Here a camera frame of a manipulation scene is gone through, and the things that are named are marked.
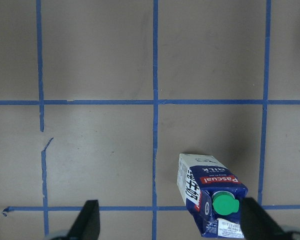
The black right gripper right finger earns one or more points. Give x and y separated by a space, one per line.
256 224

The blue white Pascal milk carton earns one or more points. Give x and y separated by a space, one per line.
212 194

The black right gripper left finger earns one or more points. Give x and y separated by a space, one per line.
87 225

